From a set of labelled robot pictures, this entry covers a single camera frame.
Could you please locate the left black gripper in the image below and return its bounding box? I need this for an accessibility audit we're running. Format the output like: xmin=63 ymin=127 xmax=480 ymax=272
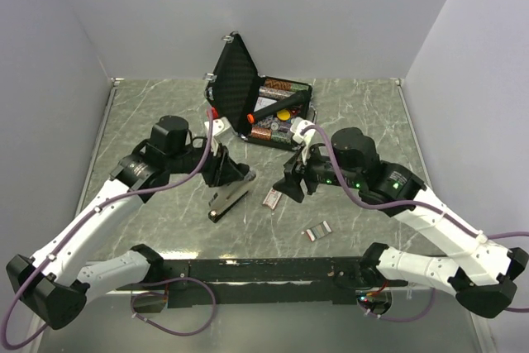
xmin=166 ymin=135 xmax=244 ymax=187

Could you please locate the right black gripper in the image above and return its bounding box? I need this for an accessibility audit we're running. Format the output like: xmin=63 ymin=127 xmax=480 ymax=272
xmin=272 ymin=139 xmax=363 ymax=203

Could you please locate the black stapler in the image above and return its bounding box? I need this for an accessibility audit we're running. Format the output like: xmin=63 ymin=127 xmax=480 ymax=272
xmin=207 ymin=170 xmax=256 ymax=223

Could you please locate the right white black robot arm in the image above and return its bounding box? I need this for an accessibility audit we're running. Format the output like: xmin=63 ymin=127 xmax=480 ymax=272
xmin=274 ymin=120 xmax=528 ymax=318

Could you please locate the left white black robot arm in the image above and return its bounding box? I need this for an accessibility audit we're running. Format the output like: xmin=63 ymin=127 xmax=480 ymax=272
xmin=7 ymin=116 xmax=255 ymax=330

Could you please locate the striped staple strip pack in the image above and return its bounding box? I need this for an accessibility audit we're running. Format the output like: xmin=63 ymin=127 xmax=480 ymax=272
xmin=303 ymin=221 xmax=332 ymax=242

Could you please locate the black poker chip case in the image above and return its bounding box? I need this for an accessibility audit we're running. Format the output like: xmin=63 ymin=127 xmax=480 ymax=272
xmin=204 ymin=31 xmax=316 ymax=151

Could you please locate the yellow poker chip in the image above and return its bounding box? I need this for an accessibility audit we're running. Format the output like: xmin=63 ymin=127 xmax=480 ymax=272
xmin=276 ymin=109 xmax=291 ymax=121

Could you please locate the black marker orange cap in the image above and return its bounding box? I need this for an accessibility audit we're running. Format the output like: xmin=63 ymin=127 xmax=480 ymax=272
xmin=246 ymin=90 xmax=311 ymax=124

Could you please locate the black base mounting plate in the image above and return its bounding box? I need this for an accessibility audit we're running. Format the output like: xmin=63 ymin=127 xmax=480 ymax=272
xmin=113 ymin=257 xmax=410 ymax=309

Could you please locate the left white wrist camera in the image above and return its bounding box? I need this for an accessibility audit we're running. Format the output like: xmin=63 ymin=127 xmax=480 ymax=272
xmin=204 ymin=117 xmax=232 ymax=139

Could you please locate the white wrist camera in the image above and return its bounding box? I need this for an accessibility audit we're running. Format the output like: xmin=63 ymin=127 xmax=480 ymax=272
xmin=290 ymin=117 xmax=315 ymax=145
xmin=204 ymin=117 xmax=232 ymax=139

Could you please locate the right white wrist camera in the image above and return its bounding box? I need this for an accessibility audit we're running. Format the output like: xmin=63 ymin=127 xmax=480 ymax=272
xmin=290 ymin=117 xmax=315 ymax=145

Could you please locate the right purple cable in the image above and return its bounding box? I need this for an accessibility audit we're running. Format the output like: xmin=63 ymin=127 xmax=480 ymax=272
xmin=303 ymin=123 xmax=529 ymax=323

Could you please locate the purple cable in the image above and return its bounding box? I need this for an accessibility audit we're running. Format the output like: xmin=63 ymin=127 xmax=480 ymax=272
xmin=303 ymin=123 xmax=529 ymax=323
xmin=0 ymin=107 xmax=216 ymax=349

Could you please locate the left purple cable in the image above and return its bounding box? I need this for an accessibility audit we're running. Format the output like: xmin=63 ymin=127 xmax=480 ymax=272
xmin=0 ymin=107 xmax=216 ymax=349

